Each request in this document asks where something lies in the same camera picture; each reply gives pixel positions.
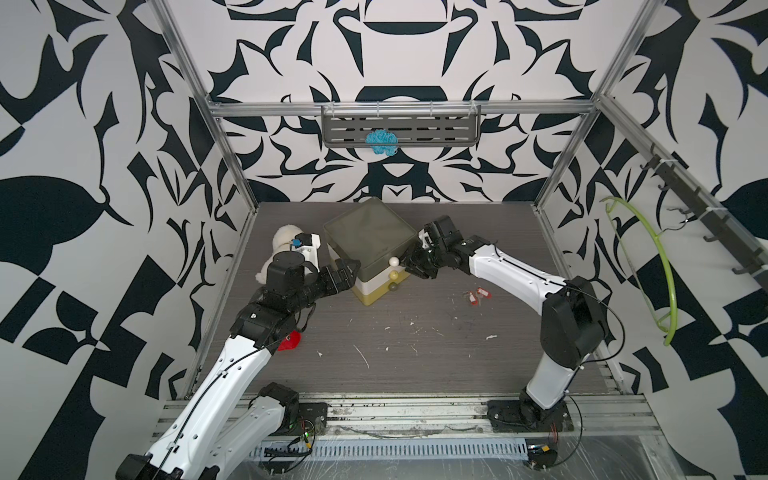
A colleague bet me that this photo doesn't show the grey-yellow mini drawer cabinet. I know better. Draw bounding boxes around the grey-yellow mini drawer cabinet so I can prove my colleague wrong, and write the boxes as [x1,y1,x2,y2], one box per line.
[323,198,418,306]

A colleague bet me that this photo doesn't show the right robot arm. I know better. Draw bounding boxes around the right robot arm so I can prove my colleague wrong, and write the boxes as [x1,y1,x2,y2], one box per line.
[399,216,609,430]

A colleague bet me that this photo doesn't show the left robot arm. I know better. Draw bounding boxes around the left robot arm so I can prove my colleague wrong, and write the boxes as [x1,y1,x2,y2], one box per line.
[115,251,360,479]

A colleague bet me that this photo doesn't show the white plush toy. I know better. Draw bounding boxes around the white plush toy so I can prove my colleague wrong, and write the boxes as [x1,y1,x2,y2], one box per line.
[255,224,308,285]

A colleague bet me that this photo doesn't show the red strawberry toy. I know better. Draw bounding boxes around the red strawberry toy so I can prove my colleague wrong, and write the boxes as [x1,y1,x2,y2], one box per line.
[278,330,302,351]

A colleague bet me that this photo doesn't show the teal yarn ball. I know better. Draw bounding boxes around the teal yarn ball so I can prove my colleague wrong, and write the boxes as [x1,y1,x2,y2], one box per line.
[365,129,399,157]

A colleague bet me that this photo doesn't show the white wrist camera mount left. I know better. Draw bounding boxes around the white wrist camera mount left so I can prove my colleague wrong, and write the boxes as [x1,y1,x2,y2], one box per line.
[290,232,321,271]

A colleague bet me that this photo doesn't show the grey wall shelf rack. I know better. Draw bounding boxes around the grey wall shelf rack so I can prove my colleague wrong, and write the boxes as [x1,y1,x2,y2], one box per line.
[320,104,481,148]

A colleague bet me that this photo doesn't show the green cable loop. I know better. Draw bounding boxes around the green cable loop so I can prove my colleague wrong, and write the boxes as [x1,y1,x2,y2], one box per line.
[601,195,679,347]

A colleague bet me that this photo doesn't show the grey hook rail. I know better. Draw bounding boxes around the grey hook rail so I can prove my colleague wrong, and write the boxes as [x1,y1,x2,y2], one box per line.
[640,144,767,290]

